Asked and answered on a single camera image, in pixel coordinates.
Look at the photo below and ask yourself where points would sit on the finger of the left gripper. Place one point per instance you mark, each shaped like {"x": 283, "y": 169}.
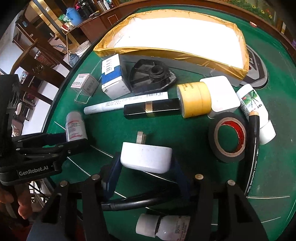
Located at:
{"x": 42, "y": 137}
{"x": 77, "y": 146}

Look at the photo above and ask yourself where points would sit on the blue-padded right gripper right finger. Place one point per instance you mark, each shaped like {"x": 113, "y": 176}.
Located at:
{"x": 182, "y": 181}

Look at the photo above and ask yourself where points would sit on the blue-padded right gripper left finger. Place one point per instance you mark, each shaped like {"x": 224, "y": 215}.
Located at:
{"x": 110, "y": 175}

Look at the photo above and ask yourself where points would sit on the white pill bottle red label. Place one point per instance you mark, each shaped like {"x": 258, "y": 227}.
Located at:
{"x": 75, "y": 127}

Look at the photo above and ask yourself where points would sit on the white power adapter plug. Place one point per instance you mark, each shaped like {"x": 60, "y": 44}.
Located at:
{"x": 142, "y": 157}

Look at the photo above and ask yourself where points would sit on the white long tube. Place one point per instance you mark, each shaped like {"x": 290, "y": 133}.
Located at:
{"x": 120, "y": 103}

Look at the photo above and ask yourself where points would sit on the pink white medicine box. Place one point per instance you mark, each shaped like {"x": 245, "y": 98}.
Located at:
{"x": 85, "y": 84}

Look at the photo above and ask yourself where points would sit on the blue white medicine box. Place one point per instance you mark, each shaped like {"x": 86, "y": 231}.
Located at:
{"x": 113, "y": 77}

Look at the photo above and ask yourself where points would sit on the black electrical tape roll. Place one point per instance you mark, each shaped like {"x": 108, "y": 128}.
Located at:
{"x": 227, "y": 137}

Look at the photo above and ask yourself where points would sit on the black gold lipstick case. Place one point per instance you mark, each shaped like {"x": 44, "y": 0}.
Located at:
{"x": 152, "y": 109}

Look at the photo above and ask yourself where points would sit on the yellow masking tape roll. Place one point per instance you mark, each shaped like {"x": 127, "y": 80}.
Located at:
{"x": 194, "y": 99}

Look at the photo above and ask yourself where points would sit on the white square charger block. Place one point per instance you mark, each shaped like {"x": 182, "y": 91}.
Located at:
{"x": 223, "y": 97}

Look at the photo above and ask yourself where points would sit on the white bottle green label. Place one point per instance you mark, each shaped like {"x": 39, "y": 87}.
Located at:
{"x": 250, "y": 101}

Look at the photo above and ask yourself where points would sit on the person's left hand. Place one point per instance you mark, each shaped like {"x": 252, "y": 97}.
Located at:
{"x": 20, "y": 202}

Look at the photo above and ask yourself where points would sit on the wooden chair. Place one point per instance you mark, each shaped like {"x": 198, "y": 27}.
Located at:
{"x": 38, "y": 70}

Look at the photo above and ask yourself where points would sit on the black plastic fan-shaped part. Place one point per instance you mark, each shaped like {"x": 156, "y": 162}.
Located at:
{"x": 150, "y": 76}

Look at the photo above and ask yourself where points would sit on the wooden cabinet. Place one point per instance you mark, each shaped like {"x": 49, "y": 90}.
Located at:
{"x": 93, "y": 28}

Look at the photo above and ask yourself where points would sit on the blue water jug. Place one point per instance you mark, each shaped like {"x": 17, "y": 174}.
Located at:
{"x": 74, "y": 16}

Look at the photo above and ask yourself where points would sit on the gold-lined white tray box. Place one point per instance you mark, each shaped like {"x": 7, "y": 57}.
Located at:
{"x": 189, "y": 36}

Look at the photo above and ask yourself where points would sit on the white bottle near camera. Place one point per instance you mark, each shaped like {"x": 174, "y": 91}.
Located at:
{"x": 169, "y": 227}

